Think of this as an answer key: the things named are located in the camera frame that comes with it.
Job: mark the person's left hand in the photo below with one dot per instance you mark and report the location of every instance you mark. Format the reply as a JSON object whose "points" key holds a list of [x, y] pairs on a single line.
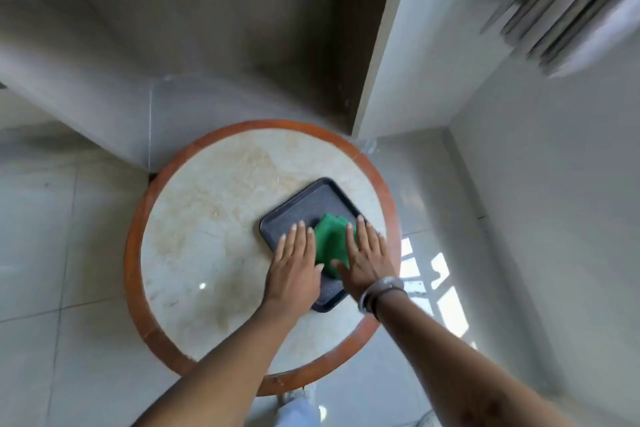
{"points": [[292, 276]]}

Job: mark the person's right hand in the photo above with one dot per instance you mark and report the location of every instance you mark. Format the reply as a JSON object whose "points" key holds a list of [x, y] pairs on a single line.
{"points": [[367, 261]]}

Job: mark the green cloth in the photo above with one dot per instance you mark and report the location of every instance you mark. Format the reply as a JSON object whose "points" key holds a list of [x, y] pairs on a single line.
{"points": [[330, 241]]}

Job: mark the dark grey plastic tray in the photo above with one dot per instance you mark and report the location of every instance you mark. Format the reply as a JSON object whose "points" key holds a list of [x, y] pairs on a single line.
{"points": [[305, 206]]}

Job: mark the person's left forearm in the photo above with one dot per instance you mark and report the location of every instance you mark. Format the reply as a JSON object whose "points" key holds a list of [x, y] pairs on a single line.
{"points": [[220, 371]]}

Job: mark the person's right forearm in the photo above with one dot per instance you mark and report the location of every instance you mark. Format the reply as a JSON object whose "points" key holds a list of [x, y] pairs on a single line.
{"points": [[450, 366]]}

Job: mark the black wrist band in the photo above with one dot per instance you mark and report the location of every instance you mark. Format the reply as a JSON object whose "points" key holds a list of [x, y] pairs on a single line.
{"points": [[376, 304]]}

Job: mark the round marble wooden-rimmed table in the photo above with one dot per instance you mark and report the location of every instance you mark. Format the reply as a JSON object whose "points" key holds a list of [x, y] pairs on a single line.
{"points": [[210, 221]]}

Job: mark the grey pleated curtain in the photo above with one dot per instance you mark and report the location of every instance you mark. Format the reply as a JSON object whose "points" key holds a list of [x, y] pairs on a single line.
{"points": [[570, 1]]}

